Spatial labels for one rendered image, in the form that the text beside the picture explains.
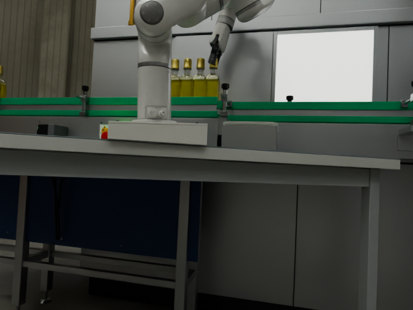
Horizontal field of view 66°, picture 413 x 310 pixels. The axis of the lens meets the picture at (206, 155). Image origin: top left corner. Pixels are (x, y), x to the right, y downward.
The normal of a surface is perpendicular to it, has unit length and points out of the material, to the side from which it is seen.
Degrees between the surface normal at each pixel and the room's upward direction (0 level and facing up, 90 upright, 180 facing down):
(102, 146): 90
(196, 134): 90
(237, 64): 90
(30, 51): 90
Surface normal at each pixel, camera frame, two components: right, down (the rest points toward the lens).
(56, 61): 0.29, -0.02
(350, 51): -0.23, -0.04
